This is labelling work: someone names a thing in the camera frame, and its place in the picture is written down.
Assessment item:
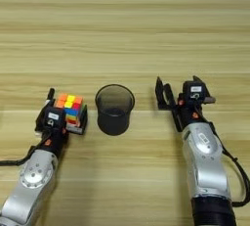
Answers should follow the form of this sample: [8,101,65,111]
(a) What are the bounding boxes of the black mesh pen cup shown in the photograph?
[95,83,136,137]

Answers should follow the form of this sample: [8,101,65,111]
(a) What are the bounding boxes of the multicolour puzzle cube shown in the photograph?
[54,92,86,128]

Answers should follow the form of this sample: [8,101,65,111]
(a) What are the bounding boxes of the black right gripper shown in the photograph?
[154,74,217,132]

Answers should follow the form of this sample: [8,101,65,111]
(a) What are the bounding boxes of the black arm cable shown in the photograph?
[208,121,250,208]
[0,136,50,167]

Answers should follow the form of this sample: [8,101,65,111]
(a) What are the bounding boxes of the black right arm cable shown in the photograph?
[208,121,250,208]

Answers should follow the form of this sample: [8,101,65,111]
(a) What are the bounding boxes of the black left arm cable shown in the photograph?
[0,136,50,167]

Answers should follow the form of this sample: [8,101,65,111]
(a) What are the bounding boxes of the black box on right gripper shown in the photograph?
[182,80,209,103]

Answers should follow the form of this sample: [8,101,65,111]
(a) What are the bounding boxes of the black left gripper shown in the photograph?
[33,98,89,158]

